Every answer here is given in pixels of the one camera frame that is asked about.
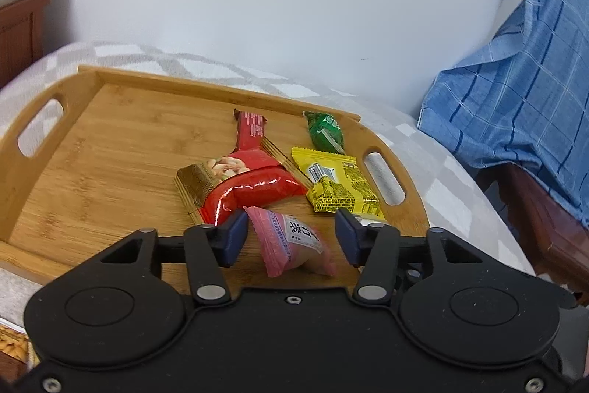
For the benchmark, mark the blue plaid cloth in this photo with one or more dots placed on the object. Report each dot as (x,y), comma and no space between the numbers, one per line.
(520,98)

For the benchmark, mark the dark wooden furniture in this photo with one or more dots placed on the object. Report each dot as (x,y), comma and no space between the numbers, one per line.
(543,227)

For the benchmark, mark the red and brown chocolate bar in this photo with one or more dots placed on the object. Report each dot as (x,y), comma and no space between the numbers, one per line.
(248,131)

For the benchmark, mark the yellow snack packet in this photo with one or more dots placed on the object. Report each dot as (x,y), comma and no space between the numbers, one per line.
(340,186)

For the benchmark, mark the wooden serving tray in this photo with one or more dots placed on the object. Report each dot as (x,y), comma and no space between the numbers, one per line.
(115,154)

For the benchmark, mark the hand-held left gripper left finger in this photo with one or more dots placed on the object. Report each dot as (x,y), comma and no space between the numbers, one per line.
(234,236)

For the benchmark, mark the pink pastry packet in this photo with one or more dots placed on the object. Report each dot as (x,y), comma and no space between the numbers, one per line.
(285,246)

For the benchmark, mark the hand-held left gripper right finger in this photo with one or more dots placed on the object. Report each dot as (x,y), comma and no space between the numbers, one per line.
(347,236)

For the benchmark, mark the brown wooden cabinet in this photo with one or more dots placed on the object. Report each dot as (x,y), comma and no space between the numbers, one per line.
(18,34)

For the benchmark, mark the green snack packet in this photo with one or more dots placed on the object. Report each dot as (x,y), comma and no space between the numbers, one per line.
(324,133)

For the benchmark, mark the red and gold nut packet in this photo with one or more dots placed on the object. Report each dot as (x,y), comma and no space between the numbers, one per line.
(248,190)

